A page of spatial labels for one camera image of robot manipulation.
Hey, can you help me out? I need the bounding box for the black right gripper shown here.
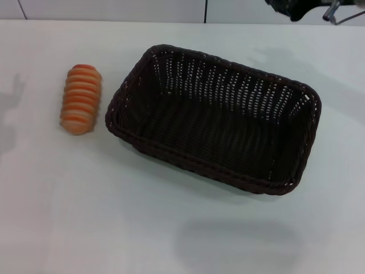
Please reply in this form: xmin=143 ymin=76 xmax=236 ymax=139
xmin=264 ymin=0 xmax=315 ymax=23

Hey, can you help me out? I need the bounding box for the dark brown woven basket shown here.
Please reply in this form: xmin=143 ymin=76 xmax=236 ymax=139
xmin=104 ymin=43 xmax=323 ymax=198

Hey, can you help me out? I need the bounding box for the orange striped bread roll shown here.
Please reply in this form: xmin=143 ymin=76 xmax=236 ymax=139
xmin=59 ymin=64 xmax=103 ymax=135

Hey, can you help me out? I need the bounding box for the dark right arm cable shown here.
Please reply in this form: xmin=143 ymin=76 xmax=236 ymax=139
xmin=322 ymin=0 xmax=365 ymax=26

